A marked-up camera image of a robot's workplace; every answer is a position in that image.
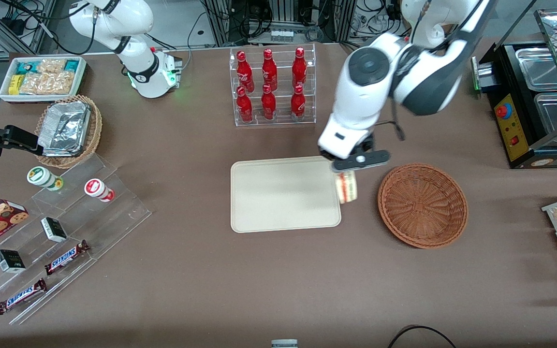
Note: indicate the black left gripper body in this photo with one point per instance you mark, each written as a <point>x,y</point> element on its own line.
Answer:
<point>368,143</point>

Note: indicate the triangular sandwich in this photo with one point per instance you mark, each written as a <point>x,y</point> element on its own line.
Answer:
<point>347,188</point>

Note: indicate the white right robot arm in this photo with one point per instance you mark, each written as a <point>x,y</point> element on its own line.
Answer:
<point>140,72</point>

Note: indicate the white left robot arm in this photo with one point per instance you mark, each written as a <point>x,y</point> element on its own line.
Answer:
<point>356,106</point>

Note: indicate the light tan wicker basket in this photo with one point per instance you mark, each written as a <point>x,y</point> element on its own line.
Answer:
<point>95,130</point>

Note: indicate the brown round wicker basket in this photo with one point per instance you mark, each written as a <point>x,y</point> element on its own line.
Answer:
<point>421,208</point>

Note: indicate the cream plastic tray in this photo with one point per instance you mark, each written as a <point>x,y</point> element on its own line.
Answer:
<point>283,193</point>

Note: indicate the green lid yogurt cup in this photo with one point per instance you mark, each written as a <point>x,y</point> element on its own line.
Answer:
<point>40,176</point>

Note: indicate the silver foil packets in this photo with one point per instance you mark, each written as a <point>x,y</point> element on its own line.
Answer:
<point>63,128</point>

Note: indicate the white rectangular bin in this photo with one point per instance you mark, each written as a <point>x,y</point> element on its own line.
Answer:
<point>41,98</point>

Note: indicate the yellow snack packet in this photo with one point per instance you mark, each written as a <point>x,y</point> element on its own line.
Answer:
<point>15,84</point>

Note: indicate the large clear snack bag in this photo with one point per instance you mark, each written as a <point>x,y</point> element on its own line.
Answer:
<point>49,83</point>

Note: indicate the teal snack packet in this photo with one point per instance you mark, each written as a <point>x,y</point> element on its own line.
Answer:
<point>26,66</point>
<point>72,65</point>

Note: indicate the red cola bottle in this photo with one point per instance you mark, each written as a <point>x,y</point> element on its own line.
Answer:
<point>299,67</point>
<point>268,104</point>
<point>269,71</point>
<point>244,72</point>
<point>298,104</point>
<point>244,106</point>

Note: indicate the small clear snack bag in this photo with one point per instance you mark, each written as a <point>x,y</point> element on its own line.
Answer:
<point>51,65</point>

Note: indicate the red lid yogurt cup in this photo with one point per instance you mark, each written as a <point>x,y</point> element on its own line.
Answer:
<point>95,187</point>

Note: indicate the small black carton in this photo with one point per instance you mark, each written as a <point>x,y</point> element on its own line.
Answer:
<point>53,229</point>
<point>10,261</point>

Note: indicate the clear acrylic bottle rack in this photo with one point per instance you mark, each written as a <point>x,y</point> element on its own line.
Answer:
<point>257,119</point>

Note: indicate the clear acrylic step stand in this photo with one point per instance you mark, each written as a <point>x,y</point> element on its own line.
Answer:
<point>114,212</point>

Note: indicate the Snickers bar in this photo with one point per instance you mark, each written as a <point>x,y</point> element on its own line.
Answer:
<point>65,257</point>
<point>21,296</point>

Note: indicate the white power strip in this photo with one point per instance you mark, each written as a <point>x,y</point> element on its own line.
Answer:
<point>282,36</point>

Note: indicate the black food warmer machine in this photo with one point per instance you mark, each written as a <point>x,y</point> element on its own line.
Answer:
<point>513,130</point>

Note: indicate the small grey white device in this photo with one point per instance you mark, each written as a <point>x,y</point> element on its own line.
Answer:
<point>284,344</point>

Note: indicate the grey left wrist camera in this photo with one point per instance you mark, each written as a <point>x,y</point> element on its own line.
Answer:
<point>373,158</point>

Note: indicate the aluminium frame rack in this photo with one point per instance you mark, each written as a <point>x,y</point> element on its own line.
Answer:
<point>22,24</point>
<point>336,19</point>

